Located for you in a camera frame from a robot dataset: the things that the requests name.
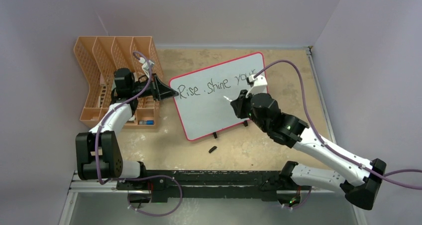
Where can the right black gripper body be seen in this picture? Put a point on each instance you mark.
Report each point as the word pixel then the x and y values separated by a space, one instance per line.
pixel 266 126

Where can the pink-framed whiteboard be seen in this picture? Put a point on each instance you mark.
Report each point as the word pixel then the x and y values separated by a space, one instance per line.
pixel 200 104

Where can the black marker cap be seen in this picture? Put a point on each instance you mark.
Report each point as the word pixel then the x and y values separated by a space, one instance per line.
pixel 212 149

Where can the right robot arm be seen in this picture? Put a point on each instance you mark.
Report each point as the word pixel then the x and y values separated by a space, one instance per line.
pixel 349 174

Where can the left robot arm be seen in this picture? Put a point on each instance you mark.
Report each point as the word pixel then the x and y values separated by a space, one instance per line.
pixel 97 151

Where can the blue small item in tray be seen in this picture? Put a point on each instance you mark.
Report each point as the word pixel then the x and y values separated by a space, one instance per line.
pixel 146 122

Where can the orange plastic file organizer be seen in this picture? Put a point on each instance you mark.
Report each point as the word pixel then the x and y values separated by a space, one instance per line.
pixel 99 57

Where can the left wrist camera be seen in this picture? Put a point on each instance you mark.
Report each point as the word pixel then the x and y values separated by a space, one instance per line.
pixel 146 66

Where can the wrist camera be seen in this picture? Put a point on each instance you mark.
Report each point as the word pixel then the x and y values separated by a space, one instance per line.
pixel 146 66
pixel 258 84

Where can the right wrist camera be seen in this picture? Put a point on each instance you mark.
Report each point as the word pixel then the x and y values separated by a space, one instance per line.
pixel 258 84

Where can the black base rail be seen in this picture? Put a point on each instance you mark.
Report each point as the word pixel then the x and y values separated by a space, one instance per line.
pixel 268 186

